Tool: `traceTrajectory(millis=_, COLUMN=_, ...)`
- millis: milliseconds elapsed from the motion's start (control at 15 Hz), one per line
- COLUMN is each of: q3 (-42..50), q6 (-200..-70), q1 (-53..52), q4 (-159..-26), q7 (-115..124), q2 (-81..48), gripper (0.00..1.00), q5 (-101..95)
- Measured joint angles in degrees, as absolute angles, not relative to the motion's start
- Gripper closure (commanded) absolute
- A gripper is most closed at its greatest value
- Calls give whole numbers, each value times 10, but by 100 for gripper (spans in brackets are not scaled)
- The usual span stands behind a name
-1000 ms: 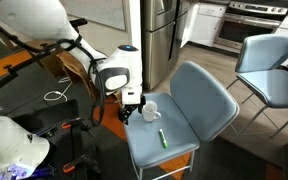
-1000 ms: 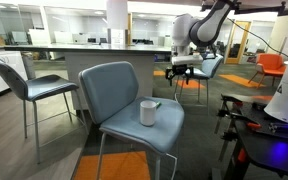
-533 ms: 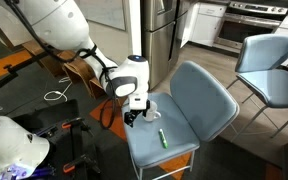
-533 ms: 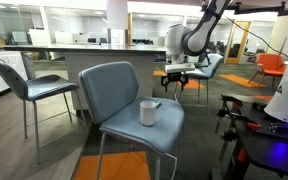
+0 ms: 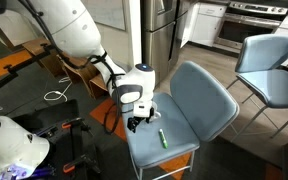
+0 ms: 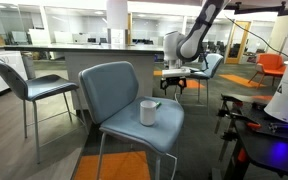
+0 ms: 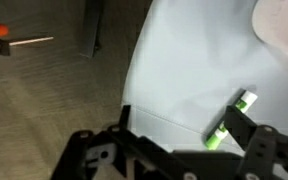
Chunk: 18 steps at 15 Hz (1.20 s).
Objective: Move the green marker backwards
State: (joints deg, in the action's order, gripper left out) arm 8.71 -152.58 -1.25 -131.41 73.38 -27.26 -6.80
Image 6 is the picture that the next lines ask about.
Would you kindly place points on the orange armchair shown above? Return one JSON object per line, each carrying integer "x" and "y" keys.
{"x": 270, "y": 65}

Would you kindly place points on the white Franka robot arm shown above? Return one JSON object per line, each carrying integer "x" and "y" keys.
{"x": 192, "y": 41}

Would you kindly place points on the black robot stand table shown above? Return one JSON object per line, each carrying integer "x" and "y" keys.
{"x": 270, "y": 150}

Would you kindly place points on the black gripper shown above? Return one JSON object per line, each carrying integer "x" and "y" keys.
{"x": 173, "y": 81}

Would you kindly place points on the black overhead mounting bar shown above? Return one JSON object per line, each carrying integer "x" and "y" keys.
{"x": 260, "y": 8}

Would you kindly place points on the white round pillar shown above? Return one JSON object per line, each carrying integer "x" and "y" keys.
{"x": 117, "y": 20}

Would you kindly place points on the white low cabinet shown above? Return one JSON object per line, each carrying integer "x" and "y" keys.
{"x": 0, "y": 73}

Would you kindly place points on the grey blue bar chair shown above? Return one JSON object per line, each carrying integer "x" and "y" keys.
{"x": 40, "y": 86}

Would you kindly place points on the yellow framed door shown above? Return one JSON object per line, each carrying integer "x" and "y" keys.
{"x": 229, "y": 43}

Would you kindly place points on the green marker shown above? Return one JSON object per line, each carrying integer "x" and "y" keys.
{"x": 158, "y": 104}

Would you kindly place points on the white cylindrical mug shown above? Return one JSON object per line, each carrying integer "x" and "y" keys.
{"x": 148, "y": 113}

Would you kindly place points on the light blue padded chair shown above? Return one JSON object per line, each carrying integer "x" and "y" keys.
{"x": 117, "y": 86}

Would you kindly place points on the white counter table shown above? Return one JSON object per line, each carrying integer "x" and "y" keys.
{"x": 110, "y": 63}

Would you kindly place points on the blue chair with thin legs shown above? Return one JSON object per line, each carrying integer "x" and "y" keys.
{"x": 212, "y": 65}

